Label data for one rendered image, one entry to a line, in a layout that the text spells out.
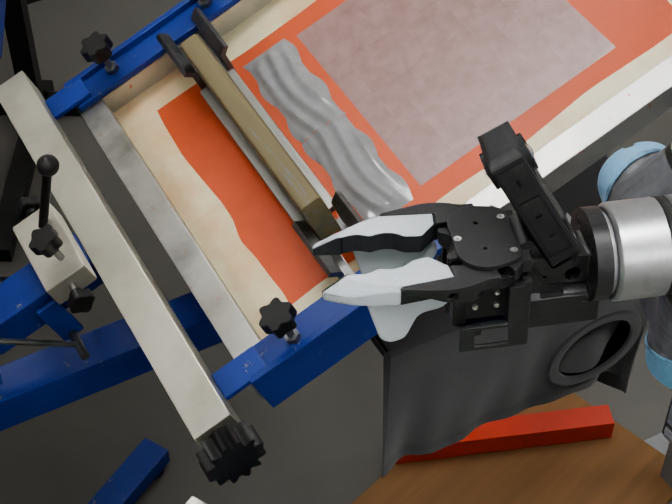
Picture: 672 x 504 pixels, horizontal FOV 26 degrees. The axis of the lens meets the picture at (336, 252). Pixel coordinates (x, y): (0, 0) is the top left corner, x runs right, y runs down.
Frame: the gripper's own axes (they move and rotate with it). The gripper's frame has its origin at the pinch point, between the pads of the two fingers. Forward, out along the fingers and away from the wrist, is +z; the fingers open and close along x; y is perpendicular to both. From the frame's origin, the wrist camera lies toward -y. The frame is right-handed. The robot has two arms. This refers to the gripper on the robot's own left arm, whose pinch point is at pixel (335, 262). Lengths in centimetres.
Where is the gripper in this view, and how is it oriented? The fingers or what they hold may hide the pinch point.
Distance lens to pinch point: 105.4
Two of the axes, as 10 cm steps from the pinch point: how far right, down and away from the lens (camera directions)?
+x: -1.6, -6.2, 7.7
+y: 0.2, 7.8, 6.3
